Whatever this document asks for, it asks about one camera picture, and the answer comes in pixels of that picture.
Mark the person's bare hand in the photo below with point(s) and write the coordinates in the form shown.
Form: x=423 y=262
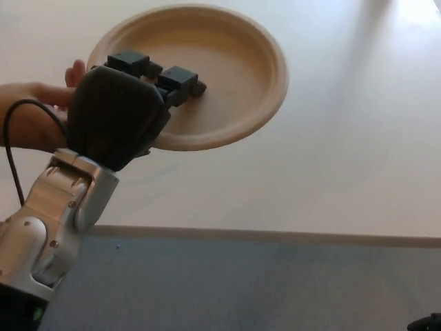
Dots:
x=27 y=131

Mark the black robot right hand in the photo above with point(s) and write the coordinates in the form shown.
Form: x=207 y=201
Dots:
x=427 y=324

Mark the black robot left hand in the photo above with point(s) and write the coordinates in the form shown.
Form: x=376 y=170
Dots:
x=110 y=117

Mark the beige round paper plate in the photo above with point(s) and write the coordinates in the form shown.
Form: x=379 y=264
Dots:
x=234 y=86

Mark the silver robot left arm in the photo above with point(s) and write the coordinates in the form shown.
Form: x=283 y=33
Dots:
x=51 y=207

